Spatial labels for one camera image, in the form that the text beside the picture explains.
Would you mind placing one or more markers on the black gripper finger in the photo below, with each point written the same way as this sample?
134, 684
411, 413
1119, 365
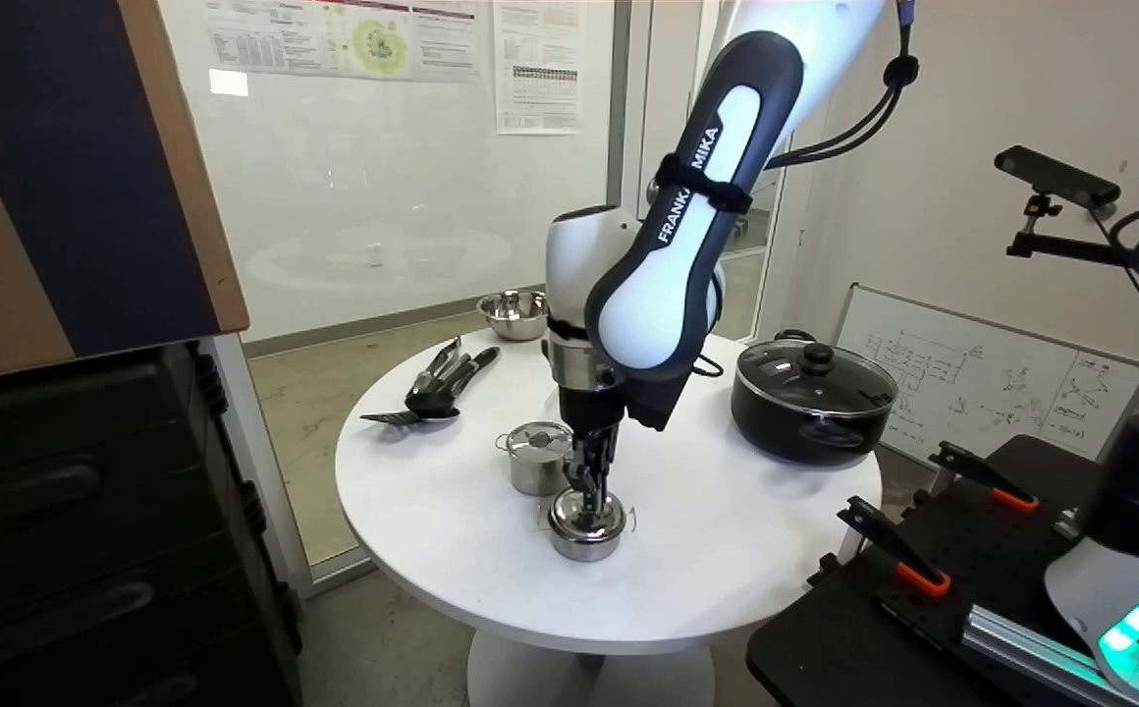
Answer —
606, 467
577, 467

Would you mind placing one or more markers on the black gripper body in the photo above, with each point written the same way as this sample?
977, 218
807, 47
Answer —
592, 411

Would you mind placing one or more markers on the small silver lid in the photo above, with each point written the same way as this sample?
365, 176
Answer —
571, 510

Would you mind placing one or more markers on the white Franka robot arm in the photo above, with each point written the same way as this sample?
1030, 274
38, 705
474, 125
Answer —
672, 261

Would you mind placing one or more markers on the short silver pot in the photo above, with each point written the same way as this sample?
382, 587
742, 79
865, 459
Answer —
585, 536

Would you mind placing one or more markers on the large black cooking pot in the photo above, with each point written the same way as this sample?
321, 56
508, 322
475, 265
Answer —
807, 434

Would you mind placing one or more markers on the glass lid with black knob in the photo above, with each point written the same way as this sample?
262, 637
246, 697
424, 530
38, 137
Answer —
809, 377

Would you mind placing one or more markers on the silver mixing bowl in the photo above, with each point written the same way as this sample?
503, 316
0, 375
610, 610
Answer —
512, 316

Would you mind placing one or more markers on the black and silver tongs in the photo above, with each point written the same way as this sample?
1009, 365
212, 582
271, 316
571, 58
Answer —
437, 375

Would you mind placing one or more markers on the black spatula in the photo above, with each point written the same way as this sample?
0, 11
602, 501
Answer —
394, 418

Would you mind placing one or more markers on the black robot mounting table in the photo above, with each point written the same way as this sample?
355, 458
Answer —
859, 642

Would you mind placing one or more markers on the narrow paper notice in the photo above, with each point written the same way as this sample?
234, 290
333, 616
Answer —
538, 62

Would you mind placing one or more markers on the white whiteboard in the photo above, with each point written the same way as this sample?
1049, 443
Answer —
987, 377

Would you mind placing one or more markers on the wide paper poster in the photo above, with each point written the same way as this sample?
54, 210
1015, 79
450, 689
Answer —
347, 40

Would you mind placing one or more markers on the black drawer cabinet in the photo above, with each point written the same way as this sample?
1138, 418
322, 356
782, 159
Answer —
85, 552

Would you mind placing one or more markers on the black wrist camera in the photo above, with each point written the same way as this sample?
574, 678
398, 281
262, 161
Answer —
659, 400

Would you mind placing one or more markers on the grey glass wall post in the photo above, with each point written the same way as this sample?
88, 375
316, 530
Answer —
631, 103

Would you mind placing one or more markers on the aluminium rail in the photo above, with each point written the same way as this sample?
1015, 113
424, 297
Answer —
1025, 648

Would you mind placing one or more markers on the black stereo camera on mount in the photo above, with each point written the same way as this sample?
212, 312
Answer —
1059, 176

